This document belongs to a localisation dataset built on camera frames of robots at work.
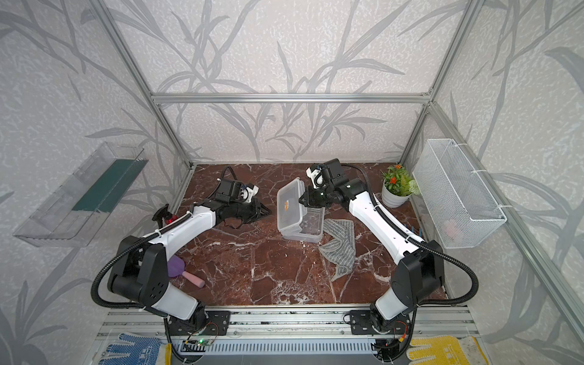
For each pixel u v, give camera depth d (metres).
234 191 0.72
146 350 0.68
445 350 0.69
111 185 0.65
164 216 0.84
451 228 0.73
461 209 0.62
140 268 0.48
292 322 0.76
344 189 0.56
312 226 0.97
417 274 0.42
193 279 0.81
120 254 0.42
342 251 0.89
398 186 0.93
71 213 0.64
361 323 0.73
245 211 0.76
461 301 0.43
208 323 0.72
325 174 0.63
